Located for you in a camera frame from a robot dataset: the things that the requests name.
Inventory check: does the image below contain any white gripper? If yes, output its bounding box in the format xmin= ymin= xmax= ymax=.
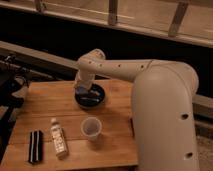
xmin=74 ymin=70 xmax=95 ymax=95

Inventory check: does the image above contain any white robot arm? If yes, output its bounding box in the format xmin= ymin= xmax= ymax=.
xmin=75 ymin=49 xmax=200 ymax=171

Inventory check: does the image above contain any black ceramic bowl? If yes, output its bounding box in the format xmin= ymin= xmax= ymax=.
xmin=75 ymin=84 xmax=105 ymax=108

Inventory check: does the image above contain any clear plastic cup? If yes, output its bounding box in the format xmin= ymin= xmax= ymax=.
xmin=81 ymin=117 xmax=102 ymax=141

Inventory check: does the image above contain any white plastic bottle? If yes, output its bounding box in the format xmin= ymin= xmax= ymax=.
xmin=51 ymin=118 xmax=68 ymax=159

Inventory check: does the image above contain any black equipment on left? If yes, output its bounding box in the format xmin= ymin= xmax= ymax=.
xmin=0 ymin=55 xmax=29 ymax=162

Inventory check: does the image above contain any wooden railing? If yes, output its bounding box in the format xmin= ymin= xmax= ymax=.
xmin=0 ymin=0 xmax=213 ymax=48

